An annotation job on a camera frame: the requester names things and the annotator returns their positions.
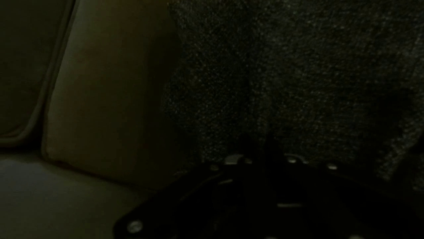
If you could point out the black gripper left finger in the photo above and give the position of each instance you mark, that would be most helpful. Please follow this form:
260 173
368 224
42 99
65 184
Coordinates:
212 204

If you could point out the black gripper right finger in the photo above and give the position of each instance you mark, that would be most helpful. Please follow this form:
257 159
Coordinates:
335 208

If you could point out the dark grey blanket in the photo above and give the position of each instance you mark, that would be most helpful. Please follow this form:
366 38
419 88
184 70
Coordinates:
299 75

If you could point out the grey tufted sofa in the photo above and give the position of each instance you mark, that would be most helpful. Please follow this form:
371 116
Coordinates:
101 98

